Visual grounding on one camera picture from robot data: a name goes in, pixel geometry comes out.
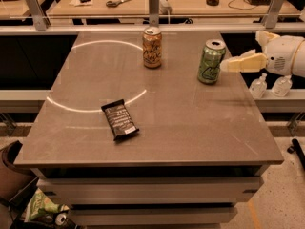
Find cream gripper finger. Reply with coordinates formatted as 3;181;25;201
220;50;267;73
255;31;279;47

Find white power strip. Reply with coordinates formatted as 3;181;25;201
159;0;172;15

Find right clear sanitizer bottle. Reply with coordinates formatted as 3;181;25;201
272;75;293;97

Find middle metal bracket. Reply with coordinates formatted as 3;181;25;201
149;0;159;27

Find left clear sanitizer bottle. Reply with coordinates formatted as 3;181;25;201
249;73;267;99

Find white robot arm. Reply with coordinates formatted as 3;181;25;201
220;31;305;77

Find upper table drawer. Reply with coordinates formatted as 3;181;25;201
38;177;263;205

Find green soda can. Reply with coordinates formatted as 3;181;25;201
197;39;226;84

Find metal bracket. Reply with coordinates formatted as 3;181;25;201
149;0;159;27
25;0;50;31
262;0;284;29

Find brown bin at left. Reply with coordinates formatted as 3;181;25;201
0;140;36;204

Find right metal bracket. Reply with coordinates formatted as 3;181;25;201
262;0;284;29

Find can in floor bin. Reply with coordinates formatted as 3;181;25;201
55;213;67;226

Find clear sanitizer bottle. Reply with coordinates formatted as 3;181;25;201
272;75;293;97
249;73;267;99

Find lower table drawer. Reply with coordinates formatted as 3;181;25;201
70;207;237;226

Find scissors on back desk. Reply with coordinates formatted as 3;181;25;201
106;0;132;8

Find green chip bag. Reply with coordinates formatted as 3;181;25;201
25;189;69;222

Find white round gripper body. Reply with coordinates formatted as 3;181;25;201
262;35;302;76

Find orange soda can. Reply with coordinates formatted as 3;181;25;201
142;26;162;69

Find black snack bar wrapper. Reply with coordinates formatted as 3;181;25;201
101;99;139;141

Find left metal bracket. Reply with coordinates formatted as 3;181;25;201
25;0;50;31

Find table drawer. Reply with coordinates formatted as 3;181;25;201
70;207;237;226
38;177;263;205

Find black chair leg caster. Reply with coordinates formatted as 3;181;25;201
287;138;305;171

